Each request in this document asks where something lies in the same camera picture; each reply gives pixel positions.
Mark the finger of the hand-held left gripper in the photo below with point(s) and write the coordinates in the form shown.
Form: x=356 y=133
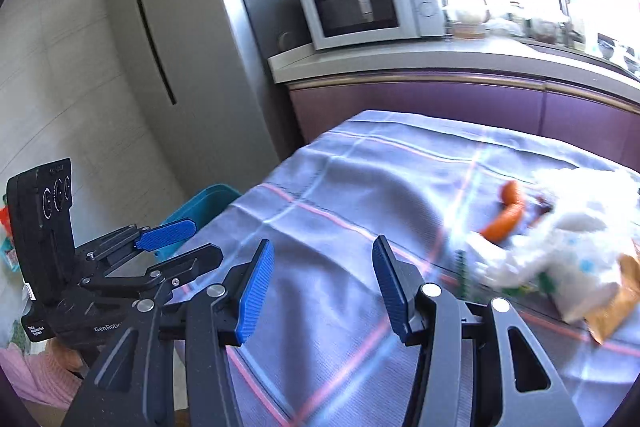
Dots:
x=165 y=232
x=192 y=258

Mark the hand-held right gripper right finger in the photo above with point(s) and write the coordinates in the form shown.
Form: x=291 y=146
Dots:
x=391 y=294

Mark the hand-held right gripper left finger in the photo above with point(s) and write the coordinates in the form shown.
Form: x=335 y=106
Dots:
x=255 y=292

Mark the teal plastic bin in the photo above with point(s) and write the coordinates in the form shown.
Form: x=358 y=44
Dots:
x=210 y=202

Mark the orange peel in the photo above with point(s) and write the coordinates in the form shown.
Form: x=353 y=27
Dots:
x=510 y=212

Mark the white plastic bag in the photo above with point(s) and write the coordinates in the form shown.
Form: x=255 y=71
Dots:
x=575 y=247

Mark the gold foil snack packet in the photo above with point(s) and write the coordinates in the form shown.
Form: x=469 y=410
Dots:
x=615 y=312

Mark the person's left forearm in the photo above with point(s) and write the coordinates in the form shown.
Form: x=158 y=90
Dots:
x=35 y=372

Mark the colourful packaging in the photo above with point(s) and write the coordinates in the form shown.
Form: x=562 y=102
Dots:
x=7 y=237

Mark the plaid purple tablecloth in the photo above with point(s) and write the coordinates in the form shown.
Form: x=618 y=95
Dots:
x=350 y=187

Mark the purple kitchen cabinet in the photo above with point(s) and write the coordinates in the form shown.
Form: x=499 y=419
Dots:
x=425 y=102

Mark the grey refrigerator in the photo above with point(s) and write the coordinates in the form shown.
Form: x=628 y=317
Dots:
x=190 y=32

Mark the white microwave oven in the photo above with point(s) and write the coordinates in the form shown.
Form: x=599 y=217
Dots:
x=360 y=7

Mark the glass teapot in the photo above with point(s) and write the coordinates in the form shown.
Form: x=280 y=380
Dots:
x=467 y=9

